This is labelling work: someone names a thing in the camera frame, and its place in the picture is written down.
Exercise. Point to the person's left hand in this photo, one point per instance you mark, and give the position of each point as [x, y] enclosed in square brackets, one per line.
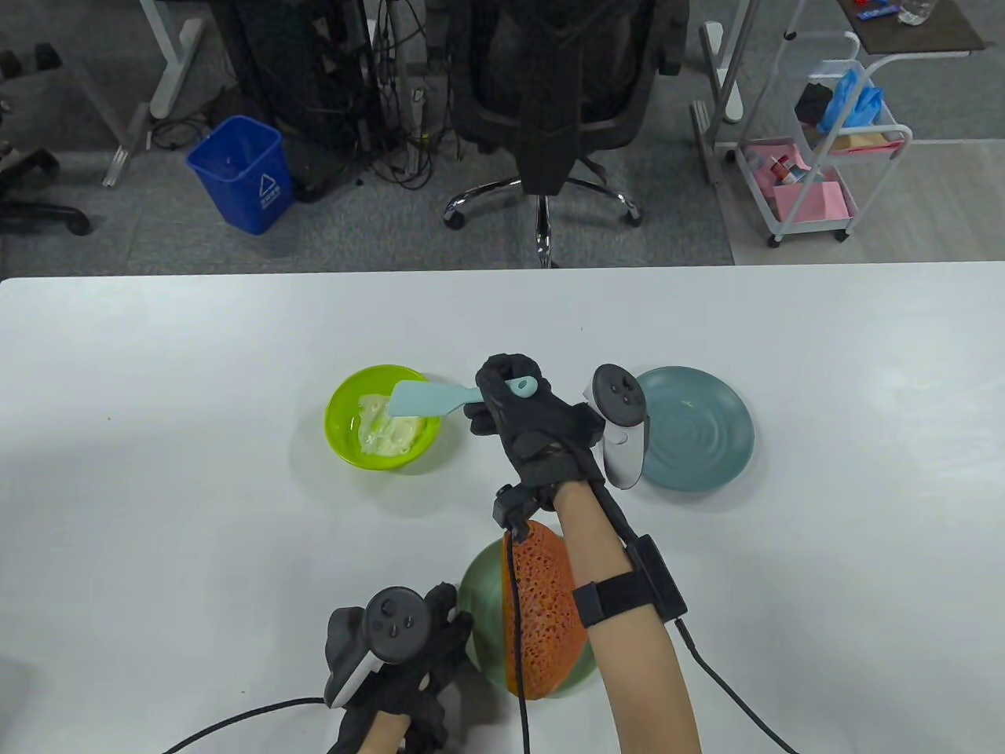
[447, 636]

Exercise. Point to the person's right hand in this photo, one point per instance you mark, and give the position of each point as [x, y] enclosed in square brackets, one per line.
[542, 432]

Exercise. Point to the pale green plate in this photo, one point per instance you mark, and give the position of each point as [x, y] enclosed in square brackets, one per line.
[483, 620]

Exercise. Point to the brown bread slice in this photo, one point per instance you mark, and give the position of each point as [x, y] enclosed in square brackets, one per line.
[550, 613]

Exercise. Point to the teal dessert spatula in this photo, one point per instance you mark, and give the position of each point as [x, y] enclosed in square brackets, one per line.
[424, 399]

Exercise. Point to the person's right forearm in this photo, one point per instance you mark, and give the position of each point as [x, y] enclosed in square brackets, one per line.
[628, 675]

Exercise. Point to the person's left forearm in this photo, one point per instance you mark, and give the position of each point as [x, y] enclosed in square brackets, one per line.
[385, 734]

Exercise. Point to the black and white controller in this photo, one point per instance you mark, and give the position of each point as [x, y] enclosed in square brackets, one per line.
[396, 624]
[620, 393]

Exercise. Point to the blue-grey plate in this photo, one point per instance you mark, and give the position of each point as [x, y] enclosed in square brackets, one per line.
[699, 432]

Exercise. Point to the lime green bowl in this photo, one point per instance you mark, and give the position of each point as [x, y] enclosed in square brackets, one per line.
[341, 440]

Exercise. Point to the white trolley cart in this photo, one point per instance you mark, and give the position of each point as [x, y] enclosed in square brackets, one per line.
[809, 228]

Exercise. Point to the black office chair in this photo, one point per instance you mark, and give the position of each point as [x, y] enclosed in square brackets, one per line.
[550, 94]

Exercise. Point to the pink folder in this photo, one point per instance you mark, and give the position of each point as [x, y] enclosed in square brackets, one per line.
[813, 203]

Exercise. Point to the small white red bottle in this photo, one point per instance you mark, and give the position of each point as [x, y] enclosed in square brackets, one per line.
[781, 167]

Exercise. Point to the white desk leg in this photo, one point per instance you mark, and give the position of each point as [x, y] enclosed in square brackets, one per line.
[732, 102]
[169, 63]

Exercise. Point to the blue trash bin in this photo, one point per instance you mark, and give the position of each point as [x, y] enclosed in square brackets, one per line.
[239, 184]

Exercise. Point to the black cloth bundle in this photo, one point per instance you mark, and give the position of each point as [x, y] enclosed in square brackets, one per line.
[813, 102]

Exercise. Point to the black computer tower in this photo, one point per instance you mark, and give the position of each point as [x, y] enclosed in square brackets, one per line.
[275, 63]

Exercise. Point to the blue plastic bag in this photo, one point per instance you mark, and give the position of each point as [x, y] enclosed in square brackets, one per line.
[852, 98]

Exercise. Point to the grey metal table leg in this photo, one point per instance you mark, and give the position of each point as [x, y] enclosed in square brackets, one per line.
[118, 169]

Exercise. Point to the brown side table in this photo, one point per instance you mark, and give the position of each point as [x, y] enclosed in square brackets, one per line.
[911, 35]

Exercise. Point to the black chair base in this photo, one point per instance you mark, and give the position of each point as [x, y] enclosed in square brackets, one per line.
[31, 212]

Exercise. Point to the clear water bottle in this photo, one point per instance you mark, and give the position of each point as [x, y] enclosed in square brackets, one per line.
[915, 9]

